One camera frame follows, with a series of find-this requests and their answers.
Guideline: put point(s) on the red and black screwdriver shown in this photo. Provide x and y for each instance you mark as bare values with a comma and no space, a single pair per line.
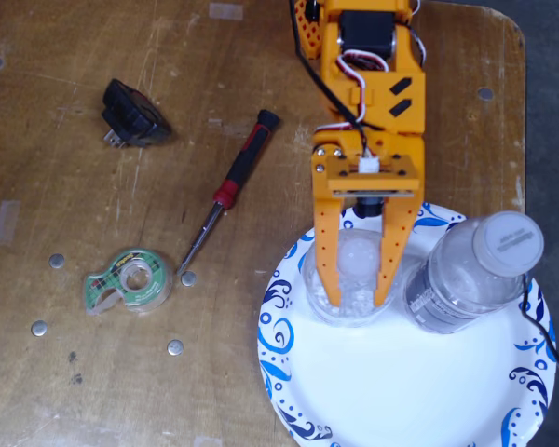
242,160

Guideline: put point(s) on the vitaminwater bottle with dark label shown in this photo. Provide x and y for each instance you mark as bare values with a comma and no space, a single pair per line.
461,279

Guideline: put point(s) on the black power adapter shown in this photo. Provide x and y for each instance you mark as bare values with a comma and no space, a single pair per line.
135,116

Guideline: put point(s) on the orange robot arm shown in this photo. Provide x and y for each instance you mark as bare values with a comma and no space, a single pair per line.
331,28

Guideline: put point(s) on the gripper mounted camera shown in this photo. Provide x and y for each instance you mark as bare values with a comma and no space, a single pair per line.
372,179

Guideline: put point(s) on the green Scotch tape dispenser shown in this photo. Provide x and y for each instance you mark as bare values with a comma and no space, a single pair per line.
149,265

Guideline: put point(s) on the white paper plate blue swirls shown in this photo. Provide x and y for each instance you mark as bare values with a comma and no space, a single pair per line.
377,382

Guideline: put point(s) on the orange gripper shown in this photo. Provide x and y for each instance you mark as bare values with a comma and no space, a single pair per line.
398,145

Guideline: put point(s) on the clear crinkled water bottle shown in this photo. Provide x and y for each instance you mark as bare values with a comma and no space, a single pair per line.
358,258

